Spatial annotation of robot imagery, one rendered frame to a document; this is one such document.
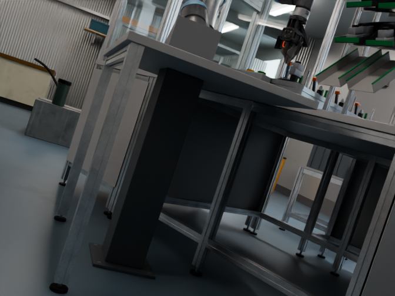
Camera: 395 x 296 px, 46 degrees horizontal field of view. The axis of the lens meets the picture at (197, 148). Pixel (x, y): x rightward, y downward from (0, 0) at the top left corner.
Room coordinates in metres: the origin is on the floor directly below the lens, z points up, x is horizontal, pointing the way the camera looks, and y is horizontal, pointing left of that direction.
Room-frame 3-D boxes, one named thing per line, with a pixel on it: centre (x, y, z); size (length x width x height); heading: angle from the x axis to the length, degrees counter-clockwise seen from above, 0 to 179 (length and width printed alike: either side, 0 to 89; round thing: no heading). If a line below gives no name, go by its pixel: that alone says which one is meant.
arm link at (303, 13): (2.22, -0.27, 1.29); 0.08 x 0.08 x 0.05
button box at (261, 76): (2.20, -0.12, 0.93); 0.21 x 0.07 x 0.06; 45
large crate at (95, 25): (10.35, 2.80, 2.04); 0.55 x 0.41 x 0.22; 108
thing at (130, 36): (1.98, 0.11, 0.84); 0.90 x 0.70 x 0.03; 18
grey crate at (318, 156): (4.18, -1.34, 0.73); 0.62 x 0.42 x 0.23; 45
